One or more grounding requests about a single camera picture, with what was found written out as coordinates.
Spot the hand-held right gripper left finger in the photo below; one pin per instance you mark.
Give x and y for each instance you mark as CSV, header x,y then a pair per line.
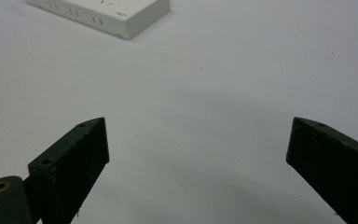
x,y
71,165

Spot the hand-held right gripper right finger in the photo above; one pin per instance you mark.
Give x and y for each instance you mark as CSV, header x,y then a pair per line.
x,y
335,168

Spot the white power strip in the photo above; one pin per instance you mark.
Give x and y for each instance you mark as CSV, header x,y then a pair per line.
x,y
112,12

